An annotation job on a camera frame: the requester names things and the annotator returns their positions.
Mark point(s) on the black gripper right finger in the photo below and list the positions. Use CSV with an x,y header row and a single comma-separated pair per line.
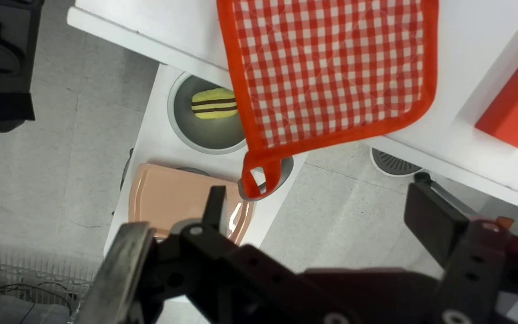
x,y
435,221

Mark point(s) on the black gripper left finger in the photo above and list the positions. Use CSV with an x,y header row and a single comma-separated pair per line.
x,y
214,207

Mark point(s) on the red checkered pot holder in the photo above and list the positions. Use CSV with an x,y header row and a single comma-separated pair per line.
x,y
331,65

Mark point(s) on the pink plastic tray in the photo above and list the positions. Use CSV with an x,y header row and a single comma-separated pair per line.
x,y
169,198

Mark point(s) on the round burner with yellow stripes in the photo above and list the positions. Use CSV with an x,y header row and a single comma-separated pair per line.
x,y
205,131

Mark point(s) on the yellow striped toy macaron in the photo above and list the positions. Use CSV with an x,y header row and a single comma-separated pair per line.
x,y
211,104

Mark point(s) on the white toy kitchen counter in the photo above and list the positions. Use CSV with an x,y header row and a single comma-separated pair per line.
x,y
157,119

